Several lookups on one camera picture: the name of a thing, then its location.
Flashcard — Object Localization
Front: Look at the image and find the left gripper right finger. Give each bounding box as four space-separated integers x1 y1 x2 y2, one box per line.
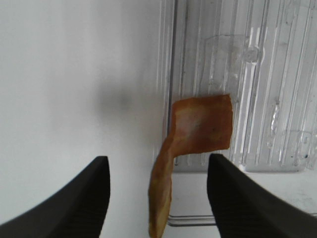
207 154 317 238

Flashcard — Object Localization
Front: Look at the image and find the bacon strip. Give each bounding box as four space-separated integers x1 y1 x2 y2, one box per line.
148 94 233 238

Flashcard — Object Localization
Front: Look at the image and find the left clear plastic tray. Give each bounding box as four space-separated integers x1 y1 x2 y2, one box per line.
157 0 317 215

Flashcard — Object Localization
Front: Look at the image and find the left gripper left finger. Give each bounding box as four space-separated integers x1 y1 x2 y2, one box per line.
0 156 110 238

